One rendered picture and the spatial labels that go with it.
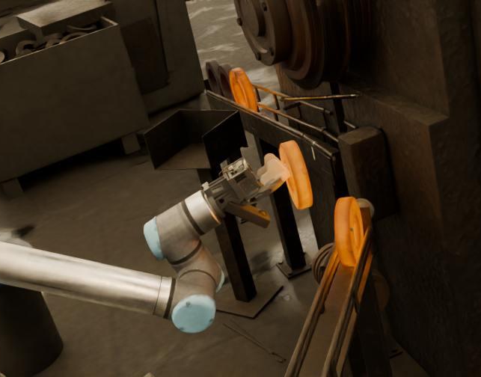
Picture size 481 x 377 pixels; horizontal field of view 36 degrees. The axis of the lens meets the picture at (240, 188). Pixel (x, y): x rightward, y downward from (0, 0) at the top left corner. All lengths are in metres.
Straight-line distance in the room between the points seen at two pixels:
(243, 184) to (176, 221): 0.17
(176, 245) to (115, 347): 1.18
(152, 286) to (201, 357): 1.02
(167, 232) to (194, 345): 1.05
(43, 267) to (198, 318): 0.34
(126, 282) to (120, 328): 1.31
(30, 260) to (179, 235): 0.32
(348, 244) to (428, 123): 0.33
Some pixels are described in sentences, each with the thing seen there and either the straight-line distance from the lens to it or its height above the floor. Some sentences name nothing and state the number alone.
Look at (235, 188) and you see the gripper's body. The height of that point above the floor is 0.85.
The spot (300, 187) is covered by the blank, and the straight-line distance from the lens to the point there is 1.63.
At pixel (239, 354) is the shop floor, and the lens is 2.57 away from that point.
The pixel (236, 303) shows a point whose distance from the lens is 2.80.
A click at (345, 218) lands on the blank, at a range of 1.60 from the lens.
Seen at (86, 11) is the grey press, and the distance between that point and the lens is 4.68.
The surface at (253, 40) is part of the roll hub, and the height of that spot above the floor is 1.03.
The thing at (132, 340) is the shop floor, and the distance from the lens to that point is 2.81.
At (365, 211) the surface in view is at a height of 0.71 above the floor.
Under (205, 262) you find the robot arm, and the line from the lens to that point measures 1.71.
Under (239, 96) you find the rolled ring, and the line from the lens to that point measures 2.85.
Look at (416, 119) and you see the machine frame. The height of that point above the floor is 0.87.
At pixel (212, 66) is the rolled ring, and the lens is 3.08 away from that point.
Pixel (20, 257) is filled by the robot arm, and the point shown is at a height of 0.88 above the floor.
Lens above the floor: 1.55
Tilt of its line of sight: 25 degrees down
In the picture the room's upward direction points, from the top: 16 degrees counter-clockwise
